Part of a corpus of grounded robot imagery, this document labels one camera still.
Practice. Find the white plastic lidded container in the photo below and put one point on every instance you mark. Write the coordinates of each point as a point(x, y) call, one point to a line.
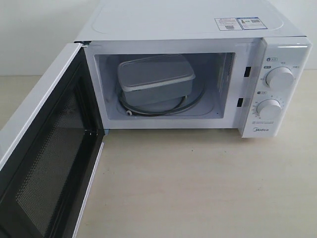
point(155, 79)

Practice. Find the white microwave door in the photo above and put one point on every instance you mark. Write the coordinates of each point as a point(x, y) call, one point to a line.
point(49, 151)

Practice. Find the white Midea microwave oven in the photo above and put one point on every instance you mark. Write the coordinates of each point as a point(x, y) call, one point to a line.
point(230, 44)

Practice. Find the lower white timer knob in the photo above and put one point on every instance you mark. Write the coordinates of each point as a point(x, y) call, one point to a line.
point(268, 109)

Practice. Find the upper white power knob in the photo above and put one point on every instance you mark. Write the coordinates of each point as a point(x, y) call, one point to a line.
point(280, 78)

